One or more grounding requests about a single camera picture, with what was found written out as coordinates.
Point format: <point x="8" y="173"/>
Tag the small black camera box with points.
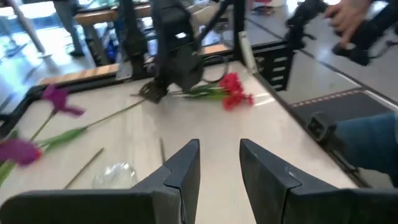
<point x="320" y="126"/>

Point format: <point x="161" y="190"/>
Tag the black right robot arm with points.
<point x="174" y="31"/>

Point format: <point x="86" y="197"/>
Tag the dark floor mat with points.
<point x="342" y="107"/>

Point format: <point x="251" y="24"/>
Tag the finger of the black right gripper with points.
<point x="153" y="92"/>
<point x="167" y="83"/>

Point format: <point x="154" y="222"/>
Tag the person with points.
<point x="70" y="21"/>

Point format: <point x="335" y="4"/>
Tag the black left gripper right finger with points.
<point x="261" y="174"/>

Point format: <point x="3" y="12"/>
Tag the person's hand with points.
<point x="348" y="17"/>

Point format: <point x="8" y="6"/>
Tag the wooden workbench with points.
<point x="99" y="15"/>

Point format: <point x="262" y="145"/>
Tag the red blossom flower bunch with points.
<point x="233" y="93"/>

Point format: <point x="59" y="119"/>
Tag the purple artificial flower bunch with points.
<point x="59" y="99"/>

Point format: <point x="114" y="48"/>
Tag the clear patterned glass vase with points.
<point x="115" y="175"/>

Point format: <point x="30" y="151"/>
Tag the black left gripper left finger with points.
<point x="186" y="168"/>

